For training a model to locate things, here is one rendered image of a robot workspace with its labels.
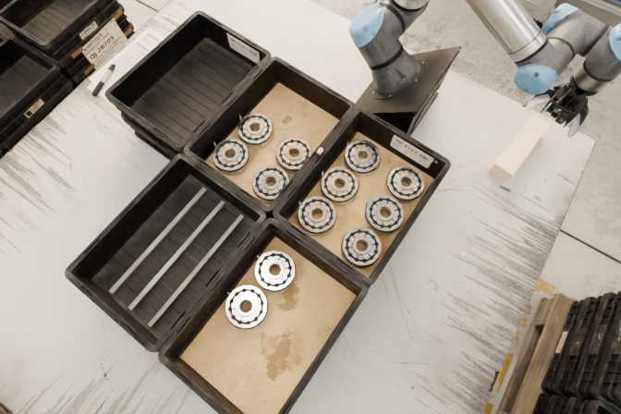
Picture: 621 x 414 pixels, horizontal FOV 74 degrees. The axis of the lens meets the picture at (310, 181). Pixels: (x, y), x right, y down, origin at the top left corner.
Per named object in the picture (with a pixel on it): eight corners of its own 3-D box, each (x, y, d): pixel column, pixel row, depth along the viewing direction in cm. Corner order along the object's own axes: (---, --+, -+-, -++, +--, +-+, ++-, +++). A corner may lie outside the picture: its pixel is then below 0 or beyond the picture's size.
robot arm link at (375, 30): (359, 66, 129) (336, 30, 122) (385, 38, 132) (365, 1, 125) (384, 66, 120) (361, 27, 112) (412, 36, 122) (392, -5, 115)
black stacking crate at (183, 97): (206, 36, 140) (199, 10, 129) (275, 79, 133) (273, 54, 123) (119, 116, 127) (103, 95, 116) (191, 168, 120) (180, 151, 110)
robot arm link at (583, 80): (591, 50, 97) (625, 68, 95) (579, 63, 101) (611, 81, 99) (577, 69, 94) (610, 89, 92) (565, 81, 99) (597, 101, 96)
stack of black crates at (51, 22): (108, 32, 226) (65, -42, 185) (151, 56, 219) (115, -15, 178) (54, 82, 212) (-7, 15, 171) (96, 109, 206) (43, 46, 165)
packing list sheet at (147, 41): (145, 25, 156) (145, 24, 155) (193, 52, 151) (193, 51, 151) (81, 85, 145) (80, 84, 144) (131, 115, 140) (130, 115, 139)
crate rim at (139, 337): (182, 154, 111) (179, 150, 109) (270, 217, 104) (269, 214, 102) (66, 275, 98) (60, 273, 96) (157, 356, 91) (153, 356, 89)
